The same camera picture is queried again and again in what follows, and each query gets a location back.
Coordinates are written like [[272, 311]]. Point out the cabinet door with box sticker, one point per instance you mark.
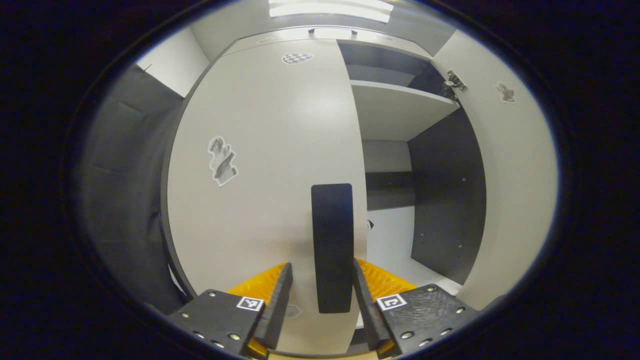
[[515, 175]]

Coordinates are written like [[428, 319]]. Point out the large ceiling light panel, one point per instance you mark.
[[330, 10]]

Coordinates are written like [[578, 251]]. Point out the grey cabinet drawer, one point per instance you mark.
[[380, 42]]

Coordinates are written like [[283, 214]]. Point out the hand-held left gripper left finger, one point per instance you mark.
[[215, 317]]

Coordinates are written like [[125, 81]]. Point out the cabinet door with checkered sticker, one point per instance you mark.
[[275, 150]]

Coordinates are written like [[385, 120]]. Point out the grey double-door shoe cabinet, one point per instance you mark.
[[450, 200]]

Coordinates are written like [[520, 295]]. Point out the black backdrop cloth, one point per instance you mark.
[[125, 200]]

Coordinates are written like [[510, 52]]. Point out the metal door hinge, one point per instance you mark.
[[455, 82]]

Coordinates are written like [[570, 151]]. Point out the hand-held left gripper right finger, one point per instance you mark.
[[430, 315]]

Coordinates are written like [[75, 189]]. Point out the white cabinet shelf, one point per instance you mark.
[[395, 112], [430, 277], [375, 74]]

